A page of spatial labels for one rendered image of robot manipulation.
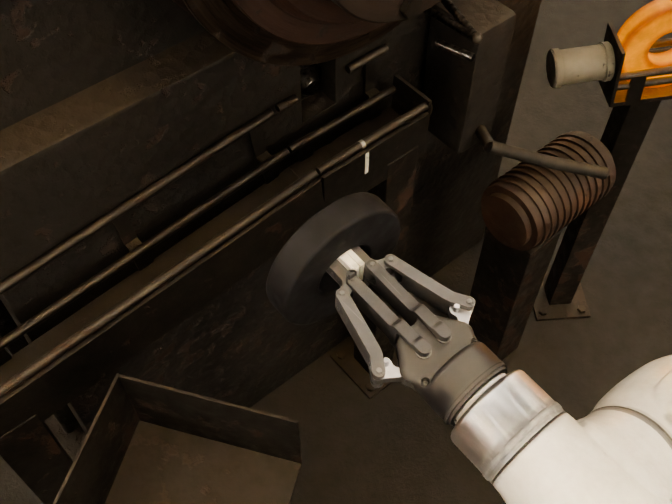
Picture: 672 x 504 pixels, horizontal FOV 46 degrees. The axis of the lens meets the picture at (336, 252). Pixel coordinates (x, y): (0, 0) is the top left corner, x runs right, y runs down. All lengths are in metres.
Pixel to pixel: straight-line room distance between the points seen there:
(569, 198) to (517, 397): 0.68
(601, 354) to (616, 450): 1.09
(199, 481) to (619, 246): 1.28
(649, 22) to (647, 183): 0.90
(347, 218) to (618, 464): 0.31
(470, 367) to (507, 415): 0.05
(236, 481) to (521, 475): 0.37
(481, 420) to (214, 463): 0.37
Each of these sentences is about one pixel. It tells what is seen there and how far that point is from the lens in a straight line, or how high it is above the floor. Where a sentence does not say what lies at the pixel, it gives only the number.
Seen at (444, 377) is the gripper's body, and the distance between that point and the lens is 0.69.
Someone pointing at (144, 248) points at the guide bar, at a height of 0.68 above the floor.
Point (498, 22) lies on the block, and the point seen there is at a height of 0.80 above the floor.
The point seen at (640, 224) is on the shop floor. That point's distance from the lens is 2.01.
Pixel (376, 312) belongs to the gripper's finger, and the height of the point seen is 0.85.
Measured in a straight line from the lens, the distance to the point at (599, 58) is 1.28.
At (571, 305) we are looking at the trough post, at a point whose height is 0.01.
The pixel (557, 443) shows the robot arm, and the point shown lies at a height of 0.87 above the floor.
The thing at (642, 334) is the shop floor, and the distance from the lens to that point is 1.83.
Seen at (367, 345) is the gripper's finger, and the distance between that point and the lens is 0.72.
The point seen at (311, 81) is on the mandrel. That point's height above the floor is 0.75.
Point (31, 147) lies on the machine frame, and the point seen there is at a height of 0.87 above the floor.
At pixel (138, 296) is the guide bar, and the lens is 0.97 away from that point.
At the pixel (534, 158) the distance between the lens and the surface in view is 1.27.
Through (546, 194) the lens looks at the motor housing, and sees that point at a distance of 1.29.
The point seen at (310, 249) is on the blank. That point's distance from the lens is 0.73.
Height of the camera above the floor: 1.47
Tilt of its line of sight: 54 degrees down
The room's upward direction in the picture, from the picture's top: straight up
